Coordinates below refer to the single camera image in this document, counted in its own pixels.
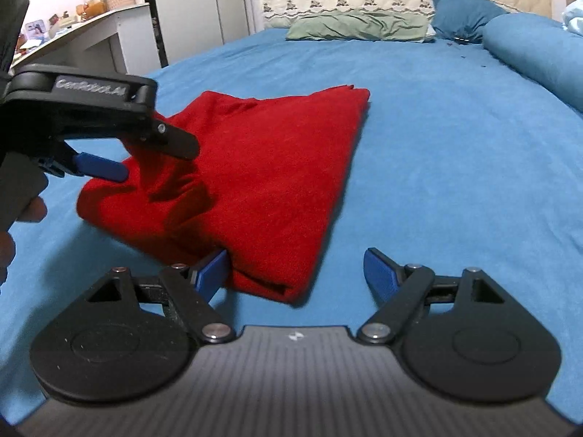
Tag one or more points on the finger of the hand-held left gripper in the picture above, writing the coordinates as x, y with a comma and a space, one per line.
102, 167
180, 143

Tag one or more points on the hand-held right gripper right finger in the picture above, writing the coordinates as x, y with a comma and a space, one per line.
379, 269

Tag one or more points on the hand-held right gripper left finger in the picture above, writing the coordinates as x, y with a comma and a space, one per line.
214, 274

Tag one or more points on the red sweater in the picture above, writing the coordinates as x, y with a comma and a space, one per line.
264, 168

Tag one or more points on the person's left hand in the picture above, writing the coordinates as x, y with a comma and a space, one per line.
32, 209

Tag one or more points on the white desk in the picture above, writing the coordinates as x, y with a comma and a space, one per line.
91, 36

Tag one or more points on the orange item on desk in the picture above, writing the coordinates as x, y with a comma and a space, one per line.
91, 10

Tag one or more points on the blue bed sheet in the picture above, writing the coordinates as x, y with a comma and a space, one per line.
455, 182

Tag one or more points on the grey wardrobe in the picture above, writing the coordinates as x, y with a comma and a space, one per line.
200, 4

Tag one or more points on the green pillow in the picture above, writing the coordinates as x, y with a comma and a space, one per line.
355, 26

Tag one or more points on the small dark item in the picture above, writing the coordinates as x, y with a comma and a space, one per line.
460, 41

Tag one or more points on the blue duvet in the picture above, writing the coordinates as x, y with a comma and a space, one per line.
537, 50

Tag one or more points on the blue pillow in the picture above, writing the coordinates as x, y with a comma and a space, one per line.
464, 9

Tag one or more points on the light blue blanket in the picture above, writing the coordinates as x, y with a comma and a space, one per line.
575, 16

